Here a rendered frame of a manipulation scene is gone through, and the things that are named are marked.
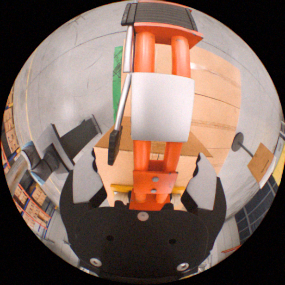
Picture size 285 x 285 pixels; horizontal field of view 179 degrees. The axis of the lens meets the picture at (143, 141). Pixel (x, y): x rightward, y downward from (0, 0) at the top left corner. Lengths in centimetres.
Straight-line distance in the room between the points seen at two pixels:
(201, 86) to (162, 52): 33
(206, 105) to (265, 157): 114
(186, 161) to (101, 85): 121
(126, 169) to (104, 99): 107
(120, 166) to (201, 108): 62
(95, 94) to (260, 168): 227
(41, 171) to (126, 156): 72
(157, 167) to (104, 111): 120
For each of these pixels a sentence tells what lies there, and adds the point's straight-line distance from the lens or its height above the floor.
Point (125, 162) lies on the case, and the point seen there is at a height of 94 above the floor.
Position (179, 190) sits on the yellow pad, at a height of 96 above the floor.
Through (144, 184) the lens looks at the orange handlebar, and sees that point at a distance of 15.
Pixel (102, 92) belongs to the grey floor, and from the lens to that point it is 131.
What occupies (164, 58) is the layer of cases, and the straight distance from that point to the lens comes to 69.
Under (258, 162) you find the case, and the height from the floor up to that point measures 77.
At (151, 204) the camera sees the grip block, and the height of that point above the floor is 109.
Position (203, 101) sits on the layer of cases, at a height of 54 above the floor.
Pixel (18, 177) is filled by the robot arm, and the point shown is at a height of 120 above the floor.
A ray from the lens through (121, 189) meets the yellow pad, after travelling 39.
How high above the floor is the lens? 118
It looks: 63 degrees down
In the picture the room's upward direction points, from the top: 174 degrees counter-clockwise
